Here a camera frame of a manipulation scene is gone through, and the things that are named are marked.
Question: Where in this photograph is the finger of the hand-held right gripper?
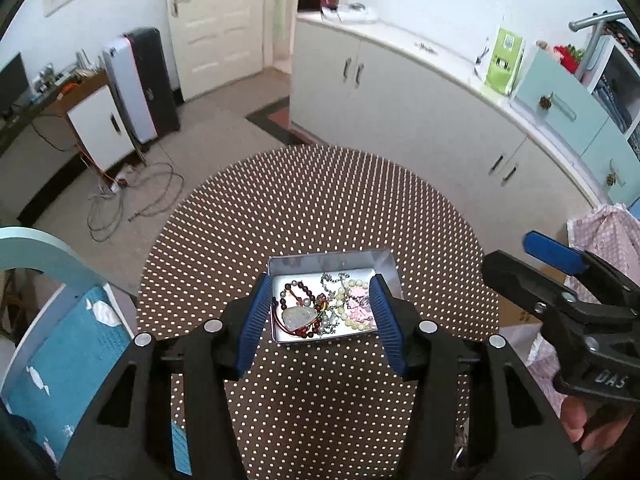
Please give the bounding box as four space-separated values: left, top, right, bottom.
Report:
481 250 581 322
522 231 640 311

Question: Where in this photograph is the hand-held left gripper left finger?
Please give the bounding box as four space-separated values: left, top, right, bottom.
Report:
57 272 275 480

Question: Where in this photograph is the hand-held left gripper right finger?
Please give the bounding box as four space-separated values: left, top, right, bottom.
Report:
367 274 583 480

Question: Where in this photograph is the pink bead bracelet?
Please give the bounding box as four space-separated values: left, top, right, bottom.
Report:
347 285 376 328

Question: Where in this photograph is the white jade pendant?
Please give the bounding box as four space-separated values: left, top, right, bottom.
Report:
281 305 321 326

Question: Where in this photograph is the dark red bead bracelet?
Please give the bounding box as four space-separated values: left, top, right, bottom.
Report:
275 280 326 338

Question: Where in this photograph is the cream bead bracelet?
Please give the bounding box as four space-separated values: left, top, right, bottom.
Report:
325 280 373 331

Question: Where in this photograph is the silver chain necklace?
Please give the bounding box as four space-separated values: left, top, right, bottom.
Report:
317 271 351 338

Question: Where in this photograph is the silver metal tin box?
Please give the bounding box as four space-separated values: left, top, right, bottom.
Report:
267 249 403 348

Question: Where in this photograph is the person's right hand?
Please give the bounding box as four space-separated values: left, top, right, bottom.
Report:
560 394 634 456

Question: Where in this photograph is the cardboard box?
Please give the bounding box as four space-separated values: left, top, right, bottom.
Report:
497 290 543 328

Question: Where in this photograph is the pink checkered cloth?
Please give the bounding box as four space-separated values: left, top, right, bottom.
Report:
567 203 640 306

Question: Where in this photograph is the clear plastic bag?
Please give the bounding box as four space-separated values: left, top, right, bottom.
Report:
500 325 566 396

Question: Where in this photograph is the round polka dot table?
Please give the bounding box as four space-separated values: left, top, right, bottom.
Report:
136 144 501 480

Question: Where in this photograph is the light blue drawer cabinet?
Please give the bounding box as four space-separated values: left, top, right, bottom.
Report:
510 35 640 206

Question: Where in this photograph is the blue fish print cushion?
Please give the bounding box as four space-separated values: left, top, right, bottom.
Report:
5 285 193 478

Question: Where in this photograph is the green box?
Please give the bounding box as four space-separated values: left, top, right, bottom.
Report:
484 27 526 97

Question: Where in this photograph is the long white cupboard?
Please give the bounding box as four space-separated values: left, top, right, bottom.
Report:
290 10 606 261

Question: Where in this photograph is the light blue chair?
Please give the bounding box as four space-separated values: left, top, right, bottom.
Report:
0 227 143 461

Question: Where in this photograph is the white door cabinet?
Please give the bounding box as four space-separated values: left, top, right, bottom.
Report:
65 85 146 171

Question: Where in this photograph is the black and white air cooler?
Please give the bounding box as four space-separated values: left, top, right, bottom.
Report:
102 27 181 146

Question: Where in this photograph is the white door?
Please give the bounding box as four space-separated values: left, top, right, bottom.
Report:
164 0 266 103

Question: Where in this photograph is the dark desk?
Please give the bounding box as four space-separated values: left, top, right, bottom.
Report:
0 72 108 226

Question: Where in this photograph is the black monitor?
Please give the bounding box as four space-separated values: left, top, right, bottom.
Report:
0 52 29 118

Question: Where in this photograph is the grey cable coil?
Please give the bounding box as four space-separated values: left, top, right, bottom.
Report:
87 162 183 243

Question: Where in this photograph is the grey metal pipe handle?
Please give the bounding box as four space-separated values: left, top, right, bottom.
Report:
569 10 627 81

